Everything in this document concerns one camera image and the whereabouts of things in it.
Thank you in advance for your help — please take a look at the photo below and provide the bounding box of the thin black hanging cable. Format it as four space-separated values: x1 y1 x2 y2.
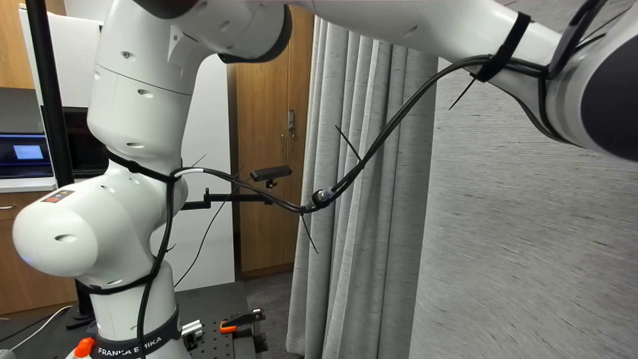
172 201 230 289

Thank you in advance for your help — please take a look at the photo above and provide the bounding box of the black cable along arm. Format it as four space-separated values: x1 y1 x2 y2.
134 53 557 359

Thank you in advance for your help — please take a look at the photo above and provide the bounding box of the grey fabric curtain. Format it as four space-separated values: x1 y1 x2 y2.
286 0 638 359

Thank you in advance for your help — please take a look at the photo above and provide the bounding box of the small silver metal block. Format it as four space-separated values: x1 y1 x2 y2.
180 317 206 343

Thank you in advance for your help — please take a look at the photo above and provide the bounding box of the brown wooden door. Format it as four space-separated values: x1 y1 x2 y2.
228 3 318 281

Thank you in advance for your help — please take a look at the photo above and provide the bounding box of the device with blue screen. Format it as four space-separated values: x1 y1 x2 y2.
0 129 61 179

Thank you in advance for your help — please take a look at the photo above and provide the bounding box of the white floor cable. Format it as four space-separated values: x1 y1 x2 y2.
11 303 75 353

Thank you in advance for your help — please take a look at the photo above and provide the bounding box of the metal door lock plate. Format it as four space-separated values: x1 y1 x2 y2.
286 107 300 141

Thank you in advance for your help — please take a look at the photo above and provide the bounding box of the orange handled black clamp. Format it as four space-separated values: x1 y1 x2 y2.
218 305 268 339

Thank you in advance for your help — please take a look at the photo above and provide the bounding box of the black camera on boom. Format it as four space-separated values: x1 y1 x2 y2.
250 163 296 189

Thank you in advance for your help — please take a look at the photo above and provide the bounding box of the wooden wall cabinet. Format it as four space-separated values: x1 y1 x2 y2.
0 0 69 91

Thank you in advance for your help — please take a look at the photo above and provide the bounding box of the orange knob at base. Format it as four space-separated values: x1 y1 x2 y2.
71 335 101 359

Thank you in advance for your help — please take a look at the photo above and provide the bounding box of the black boom rod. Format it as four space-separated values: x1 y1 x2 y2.
180 187 276 213

